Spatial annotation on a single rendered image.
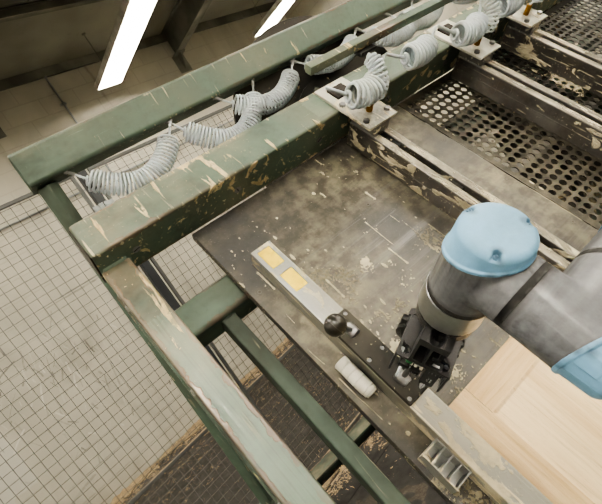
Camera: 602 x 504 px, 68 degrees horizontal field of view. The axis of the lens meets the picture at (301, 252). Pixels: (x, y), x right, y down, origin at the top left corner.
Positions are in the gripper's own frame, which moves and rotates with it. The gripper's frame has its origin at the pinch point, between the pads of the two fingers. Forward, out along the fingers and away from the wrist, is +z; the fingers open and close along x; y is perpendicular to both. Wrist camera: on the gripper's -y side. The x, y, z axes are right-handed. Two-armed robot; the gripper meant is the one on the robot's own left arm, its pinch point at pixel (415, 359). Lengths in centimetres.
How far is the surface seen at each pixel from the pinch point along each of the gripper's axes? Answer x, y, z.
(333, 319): -13.8, 1.1, -2.7
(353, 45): -36, -56, -13
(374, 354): -6.0, -1.6, 8.1
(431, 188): -9.5, -45.7, 8.7
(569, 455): 28.6, -1.9, 11.4
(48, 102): -445, -222, 254
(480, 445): 14.6, 4.3, 9.1
